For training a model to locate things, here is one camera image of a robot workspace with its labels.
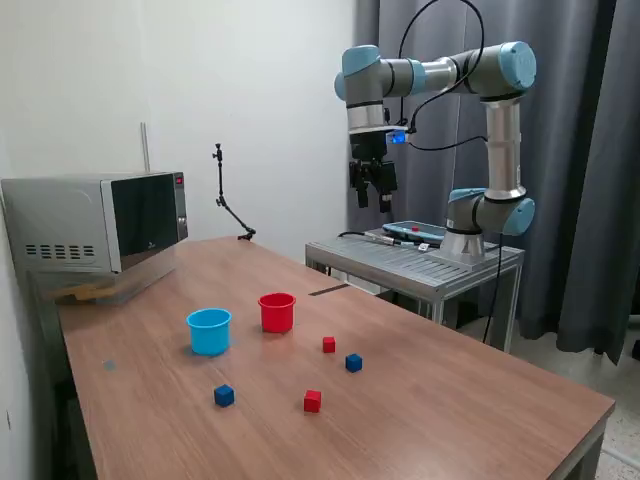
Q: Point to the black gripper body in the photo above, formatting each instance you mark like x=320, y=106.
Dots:
x=367, y=146

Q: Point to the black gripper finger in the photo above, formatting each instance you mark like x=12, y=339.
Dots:
x=386, y=180
x=361, y=180

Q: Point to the red cube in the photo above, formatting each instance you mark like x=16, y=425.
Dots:
x=312, y=402
x=328, y=345

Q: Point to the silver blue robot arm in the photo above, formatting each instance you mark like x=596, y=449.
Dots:
x=502, y=150

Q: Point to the blue teach pendant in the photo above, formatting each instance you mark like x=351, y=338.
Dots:
x=425, y=230

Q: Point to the grey metal robot stand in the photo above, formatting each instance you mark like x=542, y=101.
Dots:
x=450, y=272

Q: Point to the dark thin strip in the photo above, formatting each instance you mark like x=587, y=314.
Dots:
x=327, y=290

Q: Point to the red plastic cup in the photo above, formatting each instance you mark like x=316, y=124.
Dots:
x=276, y=317

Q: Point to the blue cube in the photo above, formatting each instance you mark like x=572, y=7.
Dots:
x=224, y=396
x=353, y=363

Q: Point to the grey curtain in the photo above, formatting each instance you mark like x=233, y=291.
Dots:
x=575, y=150

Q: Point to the blue plastic cup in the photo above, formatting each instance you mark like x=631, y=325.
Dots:
x=210, y=337

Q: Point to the wooden block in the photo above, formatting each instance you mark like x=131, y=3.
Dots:
x=85, y=292

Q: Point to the silver microwave oven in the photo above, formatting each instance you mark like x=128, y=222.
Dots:
x=60, y=220

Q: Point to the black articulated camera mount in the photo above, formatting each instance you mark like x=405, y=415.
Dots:
x=220, y=185

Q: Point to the thin white wall rod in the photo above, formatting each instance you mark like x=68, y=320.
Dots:
x=145, y=150

